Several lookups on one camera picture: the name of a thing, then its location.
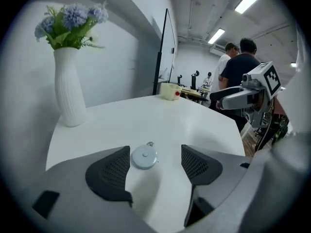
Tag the black-framed whiteboard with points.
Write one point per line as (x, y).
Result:
(167, 45)

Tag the yellow table with black frame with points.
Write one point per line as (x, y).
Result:
(189, 92)

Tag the blue artificial flowers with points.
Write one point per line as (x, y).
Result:
(73, 16)

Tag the cream box with red button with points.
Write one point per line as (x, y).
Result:
(168, 91)

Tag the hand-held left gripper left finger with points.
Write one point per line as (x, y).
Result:
(73, 203)

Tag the white ribbed vase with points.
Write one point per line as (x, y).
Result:
(69, 88)

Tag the white ceiling air conditioner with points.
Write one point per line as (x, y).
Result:
(218, 50)

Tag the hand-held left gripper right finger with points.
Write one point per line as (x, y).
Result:
(218, 178)

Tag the person's white shirt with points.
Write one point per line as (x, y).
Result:
(301, 101)

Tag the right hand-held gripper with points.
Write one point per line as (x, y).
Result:
(257, 101)

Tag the black office chair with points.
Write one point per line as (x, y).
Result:
(194, 79)
(179, 79)

